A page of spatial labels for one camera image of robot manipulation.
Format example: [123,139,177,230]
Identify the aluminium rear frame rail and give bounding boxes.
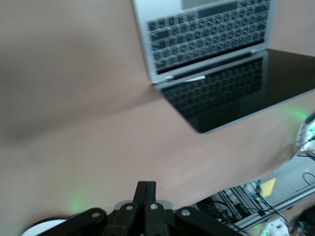
[235,185,315,228]

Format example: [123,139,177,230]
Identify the small black cable loop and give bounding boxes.
[302,172,315,185]

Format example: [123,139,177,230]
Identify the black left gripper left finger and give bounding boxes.
[59,181,148,236]

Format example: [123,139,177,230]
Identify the long black cable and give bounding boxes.
[211,200,286,217]

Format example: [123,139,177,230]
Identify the white device with green light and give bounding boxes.
[260,216,292,236]

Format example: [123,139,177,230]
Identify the silver laptop with apple logo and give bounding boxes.
[131,0,315,135]

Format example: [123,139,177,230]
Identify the brown table mat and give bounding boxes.
[0,0,315,236]

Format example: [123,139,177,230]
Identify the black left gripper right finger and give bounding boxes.
[145,181,247,236]

